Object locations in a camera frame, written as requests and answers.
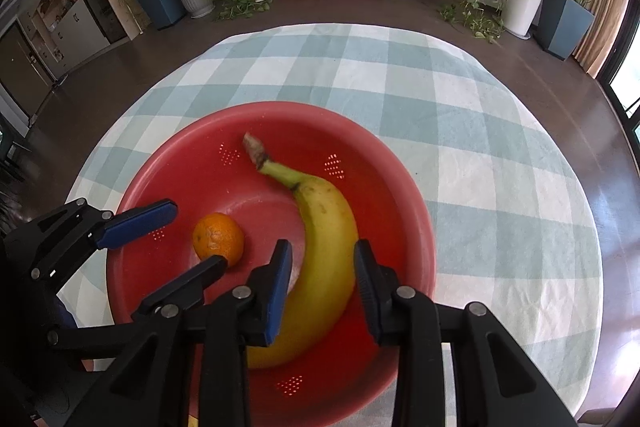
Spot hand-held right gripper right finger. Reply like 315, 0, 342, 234
353, 239, 581, 427

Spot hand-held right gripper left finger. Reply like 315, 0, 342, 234
62, 239, 294, 427

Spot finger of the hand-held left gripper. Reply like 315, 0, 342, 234
44, 254, 228, 358
4, 198, 179, 295

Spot orange mandarin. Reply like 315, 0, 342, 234
192, 213, 246, 268

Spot banana with brown frayed stem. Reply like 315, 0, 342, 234
242, 132, 361, 370

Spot red plastic colander basin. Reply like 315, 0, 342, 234
106, 102, 439, 427

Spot white storage cabinets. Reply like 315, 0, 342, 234
12, 0, 115, 80

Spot green white checked tablecloth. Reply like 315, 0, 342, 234
62, 23, 604, 427

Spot black framed glass sliding door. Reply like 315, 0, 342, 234
594, 0, 640, 135

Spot beige curtain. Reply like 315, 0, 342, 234
571, 0, 632, 80

